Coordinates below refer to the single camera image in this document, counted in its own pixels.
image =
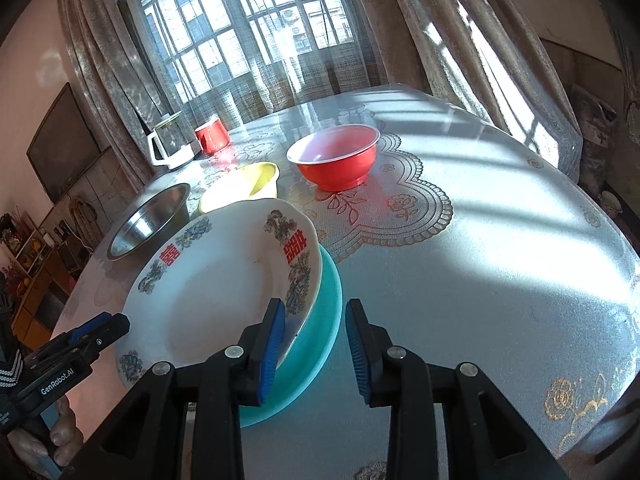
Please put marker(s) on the window with grille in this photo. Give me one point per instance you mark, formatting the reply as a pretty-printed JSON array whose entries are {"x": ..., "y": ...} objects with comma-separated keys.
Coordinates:
[{"x": 240, "y": 15}]

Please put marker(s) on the white shelf with ornaments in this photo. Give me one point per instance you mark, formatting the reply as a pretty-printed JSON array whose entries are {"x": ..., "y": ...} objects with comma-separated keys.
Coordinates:
[{"x": 25, "y": 250}]

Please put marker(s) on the large white plate red print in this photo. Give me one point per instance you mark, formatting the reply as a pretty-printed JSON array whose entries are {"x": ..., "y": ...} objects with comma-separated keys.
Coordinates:
[{"x": 210, "y": 300}]

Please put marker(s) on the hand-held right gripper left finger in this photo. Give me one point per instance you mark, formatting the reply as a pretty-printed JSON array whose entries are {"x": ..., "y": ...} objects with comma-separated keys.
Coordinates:
[{"x": 270, "y": 355}]

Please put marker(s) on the red mug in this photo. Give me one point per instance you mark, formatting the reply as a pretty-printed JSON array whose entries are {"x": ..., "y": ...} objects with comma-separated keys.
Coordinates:
[{"x": 212, "y": 137}]

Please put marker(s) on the white sheer curtain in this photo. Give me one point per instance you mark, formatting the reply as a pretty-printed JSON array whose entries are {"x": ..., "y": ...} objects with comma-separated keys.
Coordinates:
[{"x": 280, "y": 80}]

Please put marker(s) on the wooden cabinet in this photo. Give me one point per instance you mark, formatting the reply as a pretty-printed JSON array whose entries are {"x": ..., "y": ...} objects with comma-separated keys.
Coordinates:
[{"x": 42, "y": 300}]

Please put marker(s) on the person's left hand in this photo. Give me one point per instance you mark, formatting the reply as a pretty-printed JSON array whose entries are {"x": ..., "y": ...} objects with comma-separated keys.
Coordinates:
[{"x": 65, "y": 435}]

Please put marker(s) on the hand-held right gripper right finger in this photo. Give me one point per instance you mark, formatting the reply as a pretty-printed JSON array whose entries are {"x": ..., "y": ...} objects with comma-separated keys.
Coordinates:
[{"x": 357, "y": 355}]

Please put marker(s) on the black flat television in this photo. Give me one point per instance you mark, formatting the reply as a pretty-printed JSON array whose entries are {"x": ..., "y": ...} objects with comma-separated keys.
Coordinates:
[{"x": 62, "y": 145}]

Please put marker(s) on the red plastic bowl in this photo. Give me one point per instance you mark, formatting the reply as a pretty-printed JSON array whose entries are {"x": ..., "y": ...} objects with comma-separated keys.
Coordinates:
[{"x": 335, "y": 170}]

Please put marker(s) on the stainless steel bowl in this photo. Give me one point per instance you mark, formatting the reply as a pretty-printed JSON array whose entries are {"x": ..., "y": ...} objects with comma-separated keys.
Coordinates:
[{"x": 145, "y": 225}]

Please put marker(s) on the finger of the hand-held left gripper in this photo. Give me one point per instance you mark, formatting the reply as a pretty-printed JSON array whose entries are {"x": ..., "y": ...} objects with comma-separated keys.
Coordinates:
[
  {"x": 92, "y": 325},
  {"x": 112, "y": 332}
]

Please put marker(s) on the teal plastic plate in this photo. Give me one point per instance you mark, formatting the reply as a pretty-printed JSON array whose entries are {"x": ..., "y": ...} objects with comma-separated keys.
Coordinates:
[{"x": 320, "y": 330}]

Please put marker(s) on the grey patterned curtain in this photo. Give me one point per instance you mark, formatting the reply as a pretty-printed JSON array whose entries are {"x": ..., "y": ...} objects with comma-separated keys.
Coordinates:
[
  {"x": 450, "y": 35},
  {"x": 110, "y": 85}
]

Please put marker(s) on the wooden folding chair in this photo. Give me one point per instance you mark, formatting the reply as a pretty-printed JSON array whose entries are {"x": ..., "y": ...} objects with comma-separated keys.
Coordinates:
[{"x": 85, "y": 222}]

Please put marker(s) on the white glass electric kettle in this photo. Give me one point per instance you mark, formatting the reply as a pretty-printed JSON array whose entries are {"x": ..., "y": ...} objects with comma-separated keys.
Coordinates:
[{"x": 167, "y": 145}]

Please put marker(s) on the yellow plastic bowl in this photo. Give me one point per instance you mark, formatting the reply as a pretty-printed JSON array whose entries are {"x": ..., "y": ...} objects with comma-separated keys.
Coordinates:
[{"x": 260, "y": 182}]

